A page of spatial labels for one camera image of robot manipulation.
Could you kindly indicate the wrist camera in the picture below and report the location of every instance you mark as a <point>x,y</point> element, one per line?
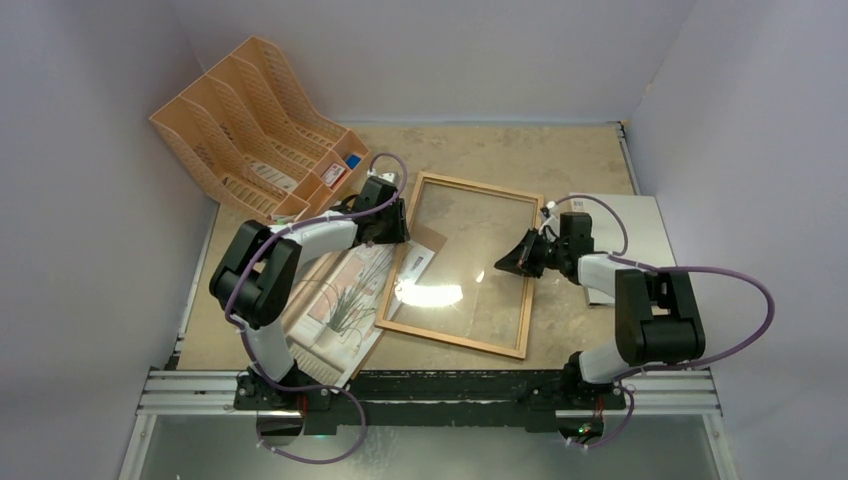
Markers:
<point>392,177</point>
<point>549,216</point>

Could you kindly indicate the brown wooden picture frame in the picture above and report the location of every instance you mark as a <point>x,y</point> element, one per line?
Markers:
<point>460,265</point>

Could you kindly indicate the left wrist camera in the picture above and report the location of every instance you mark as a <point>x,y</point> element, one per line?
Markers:
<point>392,177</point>

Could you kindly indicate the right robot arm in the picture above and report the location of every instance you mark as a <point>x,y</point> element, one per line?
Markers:
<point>656,317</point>

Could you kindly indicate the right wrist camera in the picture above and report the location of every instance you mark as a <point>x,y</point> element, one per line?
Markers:
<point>549,216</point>

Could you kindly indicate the plant window photo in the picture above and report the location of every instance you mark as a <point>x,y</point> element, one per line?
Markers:
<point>338,311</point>

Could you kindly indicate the blue small box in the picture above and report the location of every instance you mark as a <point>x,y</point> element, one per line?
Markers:
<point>352,161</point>

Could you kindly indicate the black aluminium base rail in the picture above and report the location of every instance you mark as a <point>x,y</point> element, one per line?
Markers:
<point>528,399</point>

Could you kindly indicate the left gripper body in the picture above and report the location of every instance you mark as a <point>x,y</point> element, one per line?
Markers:
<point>387,225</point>

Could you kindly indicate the brown backing board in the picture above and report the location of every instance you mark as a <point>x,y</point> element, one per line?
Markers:
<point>430,238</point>

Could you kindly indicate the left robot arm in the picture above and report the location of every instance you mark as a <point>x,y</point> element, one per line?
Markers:
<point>254,280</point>

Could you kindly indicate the orange plastic file organizer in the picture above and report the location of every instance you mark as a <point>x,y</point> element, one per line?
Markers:
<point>249,136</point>

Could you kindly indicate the red white small box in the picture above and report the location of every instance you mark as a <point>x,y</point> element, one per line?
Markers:
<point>333,174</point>

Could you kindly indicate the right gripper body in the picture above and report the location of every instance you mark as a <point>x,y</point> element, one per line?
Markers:
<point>534,251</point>

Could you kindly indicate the white panel sheet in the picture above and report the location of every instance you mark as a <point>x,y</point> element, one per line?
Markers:
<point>647,237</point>

